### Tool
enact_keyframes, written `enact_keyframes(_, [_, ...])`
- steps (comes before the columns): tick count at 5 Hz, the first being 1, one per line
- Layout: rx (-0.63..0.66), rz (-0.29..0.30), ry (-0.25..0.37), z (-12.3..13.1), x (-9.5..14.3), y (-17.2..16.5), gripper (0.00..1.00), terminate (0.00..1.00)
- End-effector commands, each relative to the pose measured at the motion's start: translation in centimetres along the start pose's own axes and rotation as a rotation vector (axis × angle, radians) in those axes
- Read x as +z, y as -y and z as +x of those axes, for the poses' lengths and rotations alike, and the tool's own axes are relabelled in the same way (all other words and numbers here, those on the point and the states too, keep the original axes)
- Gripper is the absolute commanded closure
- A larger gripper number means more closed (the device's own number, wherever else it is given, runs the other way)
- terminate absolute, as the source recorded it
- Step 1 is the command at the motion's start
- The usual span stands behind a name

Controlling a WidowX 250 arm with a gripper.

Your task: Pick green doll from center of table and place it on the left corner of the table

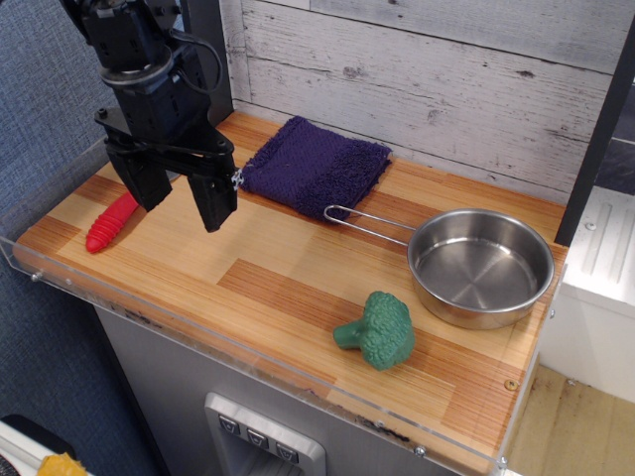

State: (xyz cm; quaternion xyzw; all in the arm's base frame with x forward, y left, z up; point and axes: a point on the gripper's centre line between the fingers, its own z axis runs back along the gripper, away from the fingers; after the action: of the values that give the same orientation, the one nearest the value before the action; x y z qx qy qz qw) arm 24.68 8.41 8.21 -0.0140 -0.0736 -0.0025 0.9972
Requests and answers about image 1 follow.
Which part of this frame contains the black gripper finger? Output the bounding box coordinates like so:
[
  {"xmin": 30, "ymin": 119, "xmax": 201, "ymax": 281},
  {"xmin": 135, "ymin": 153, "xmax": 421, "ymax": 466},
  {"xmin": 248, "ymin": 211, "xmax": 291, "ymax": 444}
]
[
  {"xmin": 188, "ymin": 175, "xmax": 238, "ymax": 233},
  {"xmin": 107, "ymin": 148, "xmax": 172, "ymax": 211}
]

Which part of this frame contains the stainless steel pan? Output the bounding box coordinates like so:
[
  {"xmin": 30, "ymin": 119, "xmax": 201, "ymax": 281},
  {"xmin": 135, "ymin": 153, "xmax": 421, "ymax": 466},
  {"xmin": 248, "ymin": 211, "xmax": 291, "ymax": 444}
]
[{"xmin": 323, "ymin": 204, "xmax": 556, "ymax": 330}]

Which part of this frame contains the purple folded towel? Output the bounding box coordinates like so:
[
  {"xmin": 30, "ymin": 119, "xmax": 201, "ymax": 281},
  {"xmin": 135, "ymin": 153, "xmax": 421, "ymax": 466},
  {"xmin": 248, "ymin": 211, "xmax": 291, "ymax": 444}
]
[{"xmin": 242, "ymin": 116, "xmax": 391, "ymax": 220}]

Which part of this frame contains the red handled fork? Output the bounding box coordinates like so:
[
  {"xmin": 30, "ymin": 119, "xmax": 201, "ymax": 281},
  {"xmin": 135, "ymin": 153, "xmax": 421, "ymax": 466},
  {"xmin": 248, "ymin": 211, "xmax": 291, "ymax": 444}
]
[{"xmin": 85, "ymin": 192, "xmax": 139, "ymax": 254}]

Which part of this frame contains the silver dispenser panel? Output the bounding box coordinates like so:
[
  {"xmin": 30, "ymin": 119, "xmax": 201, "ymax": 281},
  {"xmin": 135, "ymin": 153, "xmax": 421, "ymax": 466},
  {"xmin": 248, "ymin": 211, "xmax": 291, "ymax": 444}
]
[{"xmin": 204, "ymin": 392, "xmax": 327, "ymax": 475}]

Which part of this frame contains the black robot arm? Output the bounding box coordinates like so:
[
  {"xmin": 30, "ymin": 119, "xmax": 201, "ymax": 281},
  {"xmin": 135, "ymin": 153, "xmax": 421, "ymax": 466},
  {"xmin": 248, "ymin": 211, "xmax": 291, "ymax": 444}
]
[{"xmin": 63, "ymin": 1, "xmax": 241, "ymax": 232}]

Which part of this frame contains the grey cabinet front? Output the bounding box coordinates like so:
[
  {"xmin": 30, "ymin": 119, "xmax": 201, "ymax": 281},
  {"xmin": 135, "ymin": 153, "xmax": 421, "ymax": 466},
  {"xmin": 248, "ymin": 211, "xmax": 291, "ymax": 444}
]
[{"xmin": 97, "ymin": 309, "xmax": 450, "ymax": 475}]

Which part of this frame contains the black right vertical post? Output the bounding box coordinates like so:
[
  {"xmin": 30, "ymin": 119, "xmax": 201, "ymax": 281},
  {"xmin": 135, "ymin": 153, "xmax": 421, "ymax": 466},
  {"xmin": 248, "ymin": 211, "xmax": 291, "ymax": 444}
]
[{"xmin": 555, "ymin": 21, "xmax": 634, "ymax": 247}]

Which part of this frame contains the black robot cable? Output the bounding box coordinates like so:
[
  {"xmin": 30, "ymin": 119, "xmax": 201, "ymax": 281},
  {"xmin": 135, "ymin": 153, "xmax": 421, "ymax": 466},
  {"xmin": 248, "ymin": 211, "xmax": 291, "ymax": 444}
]
[{"xmin": 168, "ymin": 29, "xmax": 223, "ymax": 95}]

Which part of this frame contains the black vertical post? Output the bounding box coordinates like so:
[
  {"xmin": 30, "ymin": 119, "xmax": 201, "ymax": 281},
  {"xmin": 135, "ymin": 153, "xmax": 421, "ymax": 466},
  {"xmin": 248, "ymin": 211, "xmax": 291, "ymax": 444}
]
[
  {"xmin": 181, "ymin": 0, "xmax": 233, "ymax": 126},
  {"xmin": 555, "ymin": 21, "xmax": 634, "ymax": 247}
]

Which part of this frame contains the white ridged appliance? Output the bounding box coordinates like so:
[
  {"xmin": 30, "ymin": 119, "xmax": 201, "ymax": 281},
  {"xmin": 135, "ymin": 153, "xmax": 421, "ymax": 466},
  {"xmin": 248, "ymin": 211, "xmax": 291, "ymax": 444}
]
[{"xmin": 539, "ymin": 186, "xmax": 634, "ymax": 402}]

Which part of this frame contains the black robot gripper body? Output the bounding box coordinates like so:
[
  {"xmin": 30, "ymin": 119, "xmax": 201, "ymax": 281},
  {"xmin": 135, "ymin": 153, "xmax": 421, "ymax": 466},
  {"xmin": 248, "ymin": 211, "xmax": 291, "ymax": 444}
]
[{"xmin": 95, "ymin": 61, "xmax": 234, "ymax": 178}]

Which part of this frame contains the clear acrylic table guard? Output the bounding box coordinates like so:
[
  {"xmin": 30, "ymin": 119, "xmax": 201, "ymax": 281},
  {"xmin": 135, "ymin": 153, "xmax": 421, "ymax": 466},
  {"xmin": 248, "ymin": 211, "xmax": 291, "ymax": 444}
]
[{"xmin": 0, "ymin": 141, "xmax": 570, "ymax": 476}]

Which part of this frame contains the green toy broccoli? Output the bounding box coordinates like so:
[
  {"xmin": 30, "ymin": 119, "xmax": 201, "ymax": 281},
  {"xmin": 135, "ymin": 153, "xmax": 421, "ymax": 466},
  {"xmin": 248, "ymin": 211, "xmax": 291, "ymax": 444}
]
[{"xmin": 332, "ymin": 292, "xmax": 416, "ymax": 371}]

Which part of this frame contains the black left vertical post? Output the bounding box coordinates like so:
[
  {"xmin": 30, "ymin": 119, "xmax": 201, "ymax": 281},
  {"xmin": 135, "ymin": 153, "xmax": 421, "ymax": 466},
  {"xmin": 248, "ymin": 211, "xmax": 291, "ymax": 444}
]
[{"xmin": 181, "ymin": 0, "xmax": 233, "ymax": 126}]

